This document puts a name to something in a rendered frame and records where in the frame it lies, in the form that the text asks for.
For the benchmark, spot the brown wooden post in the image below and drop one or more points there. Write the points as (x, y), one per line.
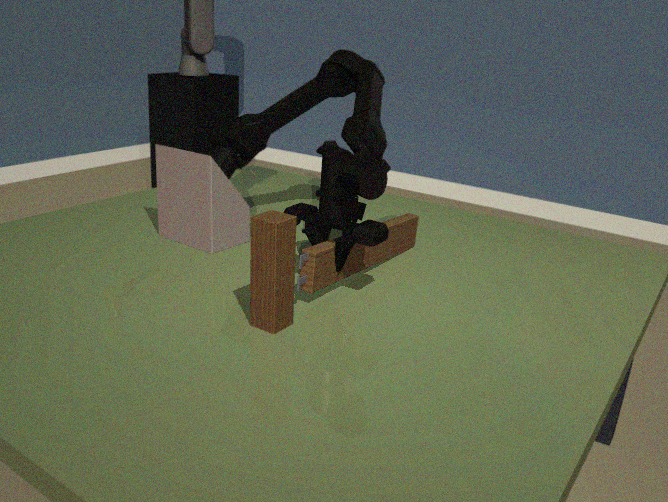
(272, 270)

